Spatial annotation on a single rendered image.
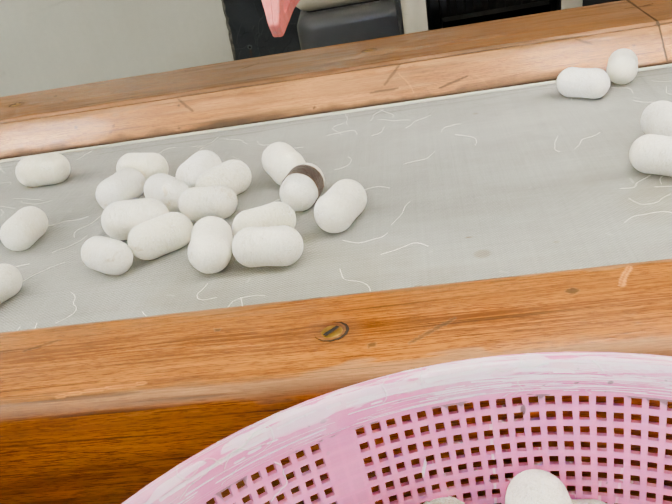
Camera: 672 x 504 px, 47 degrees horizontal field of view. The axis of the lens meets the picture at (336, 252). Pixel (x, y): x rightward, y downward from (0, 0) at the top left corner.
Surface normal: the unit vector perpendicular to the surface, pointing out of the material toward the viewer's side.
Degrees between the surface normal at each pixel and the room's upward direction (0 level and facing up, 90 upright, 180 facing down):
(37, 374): 0
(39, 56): 90
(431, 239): 0
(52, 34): 90
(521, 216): 0
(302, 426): 74
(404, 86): 45
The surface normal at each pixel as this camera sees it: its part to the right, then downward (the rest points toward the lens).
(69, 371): -0.17, -0.88
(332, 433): 0.27, 0.14
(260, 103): -0.17, -0.29
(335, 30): 0.00, 0.46
